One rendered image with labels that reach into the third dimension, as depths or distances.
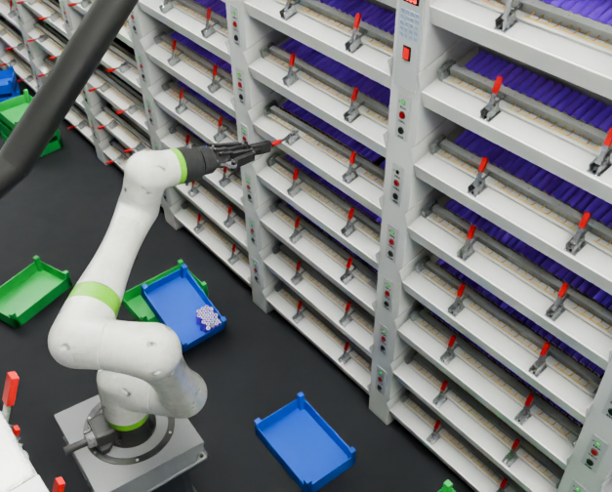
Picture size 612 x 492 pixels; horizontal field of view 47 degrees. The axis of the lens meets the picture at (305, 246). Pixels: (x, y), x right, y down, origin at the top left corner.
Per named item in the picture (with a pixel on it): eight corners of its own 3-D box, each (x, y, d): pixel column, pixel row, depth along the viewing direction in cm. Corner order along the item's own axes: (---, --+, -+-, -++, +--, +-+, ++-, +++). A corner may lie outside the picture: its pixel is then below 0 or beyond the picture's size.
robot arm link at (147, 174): (142, 177, 165) (120, 144, 169) (132, 213, 174) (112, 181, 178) (192, 166, 174) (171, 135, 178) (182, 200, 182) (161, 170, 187)
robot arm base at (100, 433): (73, 474, 190) (70, 462, 186) (56, 433, 199) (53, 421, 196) (164, 433, 202) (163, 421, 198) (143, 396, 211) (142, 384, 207)
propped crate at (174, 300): (224, 328, 282) (226, 319, 276) (182, 353, 273) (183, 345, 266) (183, 272, 293) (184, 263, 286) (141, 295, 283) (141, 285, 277)
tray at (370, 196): (385, 220, 198) (379, 198, 190) (256, 133, 234) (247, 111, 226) (434, 177, 203) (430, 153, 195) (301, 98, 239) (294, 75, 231)
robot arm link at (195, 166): (187, 154, 174) (168, 139, 179) (185, 195, 180) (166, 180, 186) (209, 149, 178) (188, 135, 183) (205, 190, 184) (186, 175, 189)
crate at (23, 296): (17, 329, 284) (11, 315, 279) (-17, 309, 292) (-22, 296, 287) (73, 285, 303) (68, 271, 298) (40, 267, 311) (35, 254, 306)
